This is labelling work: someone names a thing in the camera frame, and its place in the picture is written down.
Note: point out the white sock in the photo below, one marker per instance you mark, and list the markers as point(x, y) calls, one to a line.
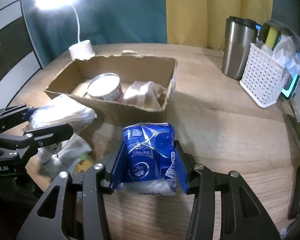
point(60, 156)

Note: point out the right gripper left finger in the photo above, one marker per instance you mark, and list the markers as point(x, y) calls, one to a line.
point(72, 207)

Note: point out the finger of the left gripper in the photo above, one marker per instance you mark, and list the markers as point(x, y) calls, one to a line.
point(36, 138)
point(14, 116)

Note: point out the metal tin can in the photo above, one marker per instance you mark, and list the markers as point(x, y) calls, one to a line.
point(105, 87)

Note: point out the blue tissue pack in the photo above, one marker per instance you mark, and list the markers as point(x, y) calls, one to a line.
point(149, 160)

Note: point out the cartoon print small box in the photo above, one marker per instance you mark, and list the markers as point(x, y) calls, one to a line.
point(83, 163)

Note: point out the white perforated plastic basket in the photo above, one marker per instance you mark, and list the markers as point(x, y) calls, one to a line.
point(263, 78)

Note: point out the clear snack bag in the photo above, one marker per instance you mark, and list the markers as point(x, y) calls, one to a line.
point(147, 95)

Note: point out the steel travel mug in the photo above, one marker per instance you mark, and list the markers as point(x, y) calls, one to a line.
point(239, 34)

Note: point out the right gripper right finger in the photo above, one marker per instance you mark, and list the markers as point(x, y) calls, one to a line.
point(242, 214)

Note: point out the brown cardboard box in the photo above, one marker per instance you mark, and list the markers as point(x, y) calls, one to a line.
point(122, 89)

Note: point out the cotton swab bag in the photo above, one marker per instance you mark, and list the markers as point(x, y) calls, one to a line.
point(63, 109)

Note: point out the yellow green sponge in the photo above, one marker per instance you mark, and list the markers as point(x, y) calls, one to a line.
point(272, 38)

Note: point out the teal and yellow curtain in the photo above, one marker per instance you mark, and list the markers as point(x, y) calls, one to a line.
point(55, 25)

